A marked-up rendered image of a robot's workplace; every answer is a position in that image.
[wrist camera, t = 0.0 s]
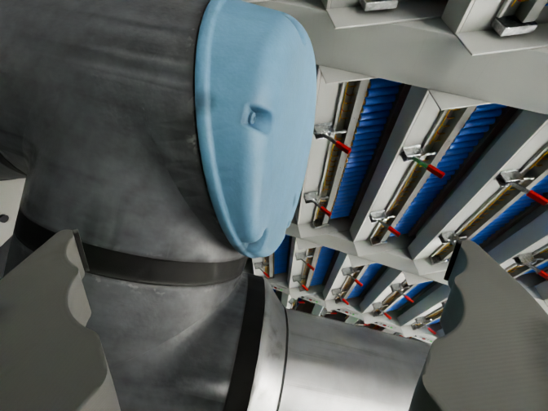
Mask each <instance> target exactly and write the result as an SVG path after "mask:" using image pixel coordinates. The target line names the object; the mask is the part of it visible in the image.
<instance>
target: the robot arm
mask: <svg viewBox="0 0 548 411"><path fill-rule="evenodd" d="M315 113H316V61H315V56H314V51H313V48H312V43H311V40H310V38H309V37H308V35H307V32H306V30H305V29H304V27H303V26H302V25H301V24H300V23H299V22H298V21H297V20H296V19H295V18H294V17H293V16H291V15H289V14H286V13H284V12H282V11H277V10H273V9H271V8H267V7H262V6H259V5H255V4H253V3H249V2H244V1H241V0H0V181H4V180H12V179H23V178H26V180H25V183H24V189H23V193H22V197H21V200H20V208H19V211H18V215H17V218H16V221H15V228H14V231H13V235H12V238H11V245H10V249H9V253H8V257H7V264H6V267H5V272H4V275H3V278H2V279H1V280H0V411H548V314H547V313H546V312H545V310H544V309H543V308H542V307H541V305H540V304H539V303H538V302H537V301H536V299H535V298H534V297H533V296H532V295H531V294H530V293H529V292H528V291H527V290H526V289H525V288H524V287H523V286H522V285H521V284H520V283H519V282H518V281H517V280H515V279H514V278H513V277H512V276H511V275H510V274H509V273H508V272H507V271H506V270H505V269H504V268H503V267H501V266H500V265H499V264H498V263H497V262H496V261H495V260H494V259H493V258H492V257H491V256H489V255H488V254H487V253H486V252H485V251H484V250H483V249H482V248H481V247H480V246H479V245H477V244H476V243H475V242H473V241H468V240H464V241H462V240H458V239H457V241H456V243H455V246H454V248H453V252H452V255H451V258H450V260H449V265H448V267H447V270H446V273H445V275H444V280H446V281H447V282H448V284H449V287H450V289H451V290H450V293H449V296H448V299H447V301H446V304H445V306H444V310H443V312H442V315H441V317H440V324H441V326H442V328H443V331H444V334H445V336H442V337H440V338H437V339H436V340H434V341H433V343H428V342H422V341H418V340H415V339H411V338H406V337H401V336H398V335H394V334H389V333H385V332H382V331H378V330H375V329H369V328H365V327H362V326H359V325H353V324H348V323H345V322H341V321H338V320H332V319H329V318H325V317H322V316H316V315H312V314H309V313H306V312H299V311H295V310H292V309H289V308H286V307H285V306H284V305H283V304H281V302H280V300H279V299H278V297H277V296H276V294H275V292H274V290H273V288H272V287H271V285H270V284H269V282H268V280H267V279H266V278H265V277H261V276H256V275H253V274H249V273H247V272H243V269H244V266H245V261H246V258H247V257H249V258H252V259H256V258H259V257H260V258H262V257H267V256H269V255H271V254H273V253H274V252H275V251H276V250H277V248H278V247H279V246H280V244H281V242H282V241H283V240H284V238H285V231H286V228H288V227H289V226H290V224H291V221H292V219H293V217H294V212H295V210H296V207H297V204H298V199H299V197H300V193H301V191H302V187H303V181H304V178H305V174H306V170H307V161H308V157H309V153H310V150H311V145H312V135H313V129H314V121H315Z"/></svg>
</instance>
